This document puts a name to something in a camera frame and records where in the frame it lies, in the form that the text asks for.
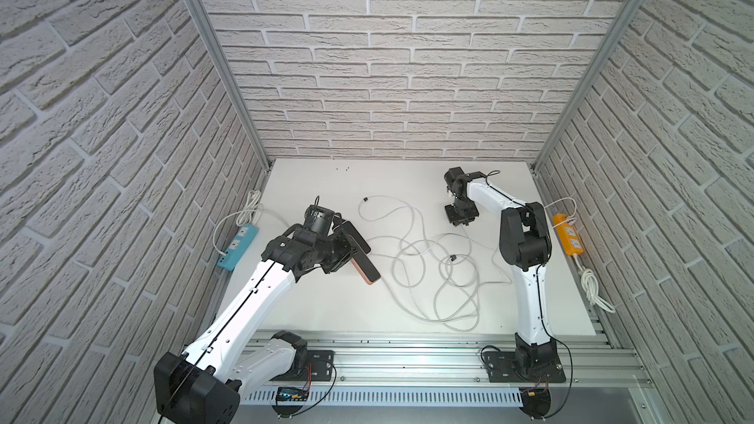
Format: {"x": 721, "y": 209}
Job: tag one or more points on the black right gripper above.
{"x": 462, "y": 210}

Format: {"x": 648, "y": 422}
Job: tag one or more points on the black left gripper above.
{"x": 350, "y": 241}

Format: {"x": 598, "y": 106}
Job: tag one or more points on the phone with salmon pink case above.
{"x": 360, "y": 250}

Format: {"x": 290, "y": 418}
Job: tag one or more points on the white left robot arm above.
{"x": 206, "y": 382}

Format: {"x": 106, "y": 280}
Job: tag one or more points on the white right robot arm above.
{"x": 525, "y": 244}

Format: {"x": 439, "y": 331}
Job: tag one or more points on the teal power strip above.
{"x": 237, "y": 248}

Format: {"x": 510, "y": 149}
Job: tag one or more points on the orange power strip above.
{"x": 567, "y": 235}

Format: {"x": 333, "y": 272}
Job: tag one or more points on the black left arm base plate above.
{"x": 317, "y": 367}

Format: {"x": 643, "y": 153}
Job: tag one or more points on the aluminium front rail frame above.
{"x": 446, "y": 373}

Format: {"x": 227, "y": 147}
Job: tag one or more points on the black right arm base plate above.
{"x": 517, "y": 367}

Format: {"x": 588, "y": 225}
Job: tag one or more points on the aluminium corner post right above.
{"x": 604, "y": 51}

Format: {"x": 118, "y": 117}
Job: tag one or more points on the aluminium corner post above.
{"x": 210, "y": 39}
{"x": 604, "y": 51}

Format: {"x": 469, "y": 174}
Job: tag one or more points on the aluminium corner post left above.
{"x": 210, "y": 39}

